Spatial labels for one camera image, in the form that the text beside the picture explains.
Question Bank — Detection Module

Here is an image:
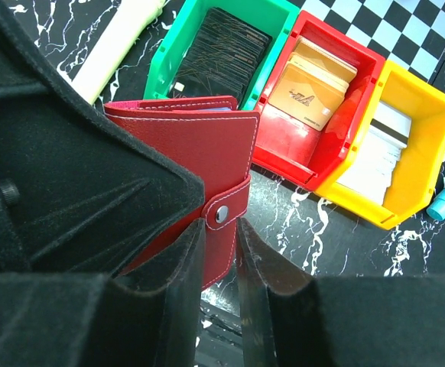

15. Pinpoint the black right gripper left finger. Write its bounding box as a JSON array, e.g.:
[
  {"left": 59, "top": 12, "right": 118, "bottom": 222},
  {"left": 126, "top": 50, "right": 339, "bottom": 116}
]
[{"left": 0, "top": 1, "right": 205, "bottom": 366}]

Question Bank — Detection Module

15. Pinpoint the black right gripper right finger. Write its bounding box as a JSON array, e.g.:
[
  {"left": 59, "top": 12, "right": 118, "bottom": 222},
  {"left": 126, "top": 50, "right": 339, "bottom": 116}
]
[{"left": 236, "top": 219, "right": 445, "bottom": 366}]

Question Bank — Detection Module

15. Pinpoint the red leather card holder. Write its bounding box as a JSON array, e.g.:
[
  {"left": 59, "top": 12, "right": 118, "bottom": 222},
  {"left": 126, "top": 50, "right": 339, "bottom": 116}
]
[{"left": 104, "top": 96, "right": 260, "bottom": 288}]

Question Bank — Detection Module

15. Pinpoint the white card stack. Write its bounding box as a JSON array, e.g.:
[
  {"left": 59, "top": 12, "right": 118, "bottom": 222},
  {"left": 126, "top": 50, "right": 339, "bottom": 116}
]
[{"left": 337, "top": 101, "right": 412, "bottom": 205}]

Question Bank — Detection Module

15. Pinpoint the black card stack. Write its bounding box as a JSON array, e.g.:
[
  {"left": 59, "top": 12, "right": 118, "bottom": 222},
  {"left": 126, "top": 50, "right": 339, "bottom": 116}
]
[{"left": 169, "top": 7, "right": 272, "bottom": 103}]

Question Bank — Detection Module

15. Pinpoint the gold card stack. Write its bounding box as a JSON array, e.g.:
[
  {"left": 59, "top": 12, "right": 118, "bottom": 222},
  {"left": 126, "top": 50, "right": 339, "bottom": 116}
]
[{"left": 268, "top": 36, "right": 357, "bottom": 131}]

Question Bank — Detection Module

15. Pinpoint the red plastic bin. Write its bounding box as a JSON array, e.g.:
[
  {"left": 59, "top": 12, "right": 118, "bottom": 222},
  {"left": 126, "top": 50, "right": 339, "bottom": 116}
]
[{"left": 253, "top": 11, "right": 385, "bottom": 190}]

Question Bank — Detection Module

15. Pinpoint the cream toy microphone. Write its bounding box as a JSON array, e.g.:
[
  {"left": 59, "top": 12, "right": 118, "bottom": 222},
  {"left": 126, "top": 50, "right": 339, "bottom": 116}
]
[{"left": 70, "top": 0, "right": 164, "bottom": 105}]

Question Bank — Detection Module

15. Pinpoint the yellow plastic bin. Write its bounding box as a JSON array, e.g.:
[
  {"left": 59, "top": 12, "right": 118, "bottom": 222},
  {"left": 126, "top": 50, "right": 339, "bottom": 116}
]
[{"left": 314, "top": 60, "right": 445, "bottom": 230}]

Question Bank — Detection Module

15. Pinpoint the green plastic bin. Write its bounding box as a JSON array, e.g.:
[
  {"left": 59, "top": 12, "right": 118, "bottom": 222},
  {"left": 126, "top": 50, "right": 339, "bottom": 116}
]
[{"left": 144, "top": 1, "right": 299, "bottom": 110}]

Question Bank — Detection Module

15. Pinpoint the black white checkerboard mat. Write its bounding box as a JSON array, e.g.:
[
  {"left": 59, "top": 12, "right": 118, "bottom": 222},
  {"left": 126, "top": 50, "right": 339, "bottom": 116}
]
[{"left": 294, "top": 0, "right": 445, "bottom": 83}]

